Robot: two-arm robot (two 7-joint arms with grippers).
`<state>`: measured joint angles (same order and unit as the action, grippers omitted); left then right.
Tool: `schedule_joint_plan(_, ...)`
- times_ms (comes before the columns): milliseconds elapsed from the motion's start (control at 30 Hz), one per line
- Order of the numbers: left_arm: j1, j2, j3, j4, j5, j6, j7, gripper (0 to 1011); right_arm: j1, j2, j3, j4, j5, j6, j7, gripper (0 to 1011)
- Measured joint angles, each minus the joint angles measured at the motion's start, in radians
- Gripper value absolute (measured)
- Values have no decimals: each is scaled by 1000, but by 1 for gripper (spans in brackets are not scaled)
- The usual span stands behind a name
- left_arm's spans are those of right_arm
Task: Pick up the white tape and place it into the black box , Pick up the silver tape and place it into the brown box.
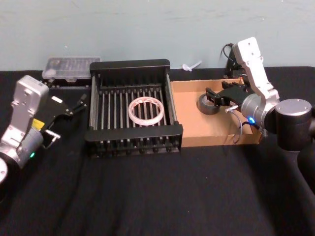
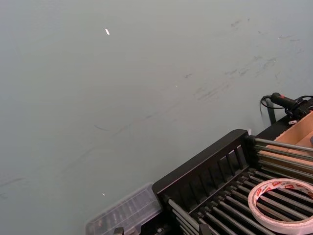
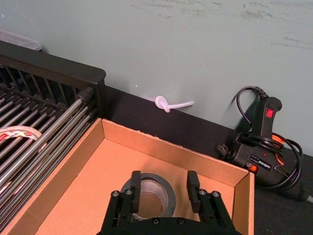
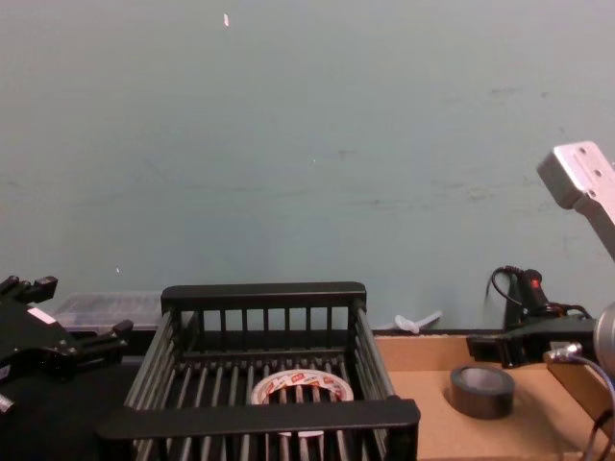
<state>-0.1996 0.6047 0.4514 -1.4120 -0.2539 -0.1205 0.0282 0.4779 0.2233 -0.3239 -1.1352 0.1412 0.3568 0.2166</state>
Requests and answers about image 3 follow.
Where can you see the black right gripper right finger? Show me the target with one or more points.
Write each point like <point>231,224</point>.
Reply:
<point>210,208</point>

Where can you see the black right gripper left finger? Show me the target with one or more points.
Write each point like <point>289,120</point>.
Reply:
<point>122,205</point>

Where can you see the roll of silver tape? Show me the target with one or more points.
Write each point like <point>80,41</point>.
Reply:
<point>169,191</point>

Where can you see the shallow brown cardboard tray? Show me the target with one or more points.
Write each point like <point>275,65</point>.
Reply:
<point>93,176</point>

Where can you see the black table cloth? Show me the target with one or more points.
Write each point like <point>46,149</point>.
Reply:
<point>195,132</point>

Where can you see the small white plastic piece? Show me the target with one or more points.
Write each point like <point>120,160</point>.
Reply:
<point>160,101</point>

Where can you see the roll of white tape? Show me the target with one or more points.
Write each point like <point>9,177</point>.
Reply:
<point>14,130</point>

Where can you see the black rack with steel bars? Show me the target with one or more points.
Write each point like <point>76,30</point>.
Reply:
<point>61,71</point>

